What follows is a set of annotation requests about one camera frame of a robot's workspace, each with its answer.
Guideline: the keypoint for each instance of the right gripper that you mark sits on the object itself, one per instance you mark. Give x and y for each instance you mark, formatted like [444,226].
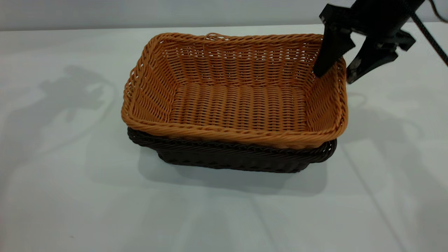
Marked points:
[381,21]

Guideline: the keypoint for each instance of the orange wicker basket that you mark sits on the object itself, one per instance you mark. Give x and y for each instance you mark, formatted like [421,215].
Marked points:
[238,105]

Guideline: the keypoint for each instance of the black wicker basket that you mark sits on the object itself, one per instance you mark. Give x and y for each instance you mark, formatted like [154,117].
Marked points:
[227,159]

